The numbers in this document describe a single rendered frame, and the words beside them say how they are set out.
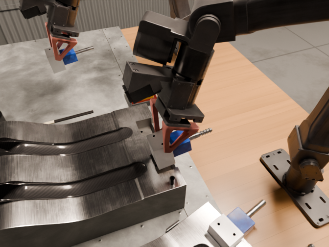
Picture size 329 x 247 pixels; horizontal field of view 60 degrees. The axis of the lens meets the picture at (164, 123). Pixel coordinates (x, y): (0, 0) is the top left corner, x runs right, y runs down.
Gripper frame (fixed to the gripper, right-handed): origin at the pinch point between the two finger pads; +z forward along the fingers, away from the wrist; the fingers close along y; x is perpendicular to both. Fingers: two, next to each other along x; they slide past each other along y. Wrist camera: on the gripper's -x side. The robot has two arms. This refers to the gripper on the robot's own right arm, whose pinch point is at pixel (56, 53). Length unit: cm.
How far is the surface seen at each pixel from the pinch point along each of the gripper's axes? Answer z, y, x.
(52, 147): 7.9, 30.0, -5.2
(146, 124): 0.4, 30.6, 15.6
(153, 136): -5.2, 41.5, 9.8
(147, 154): 0.5, 40.7, 11.2
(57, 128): 7.2, 24.3, -3.2
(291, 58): 2, -71, 215
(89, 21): 44, -167, 68
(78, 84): 11.1, -2.9, 9.4
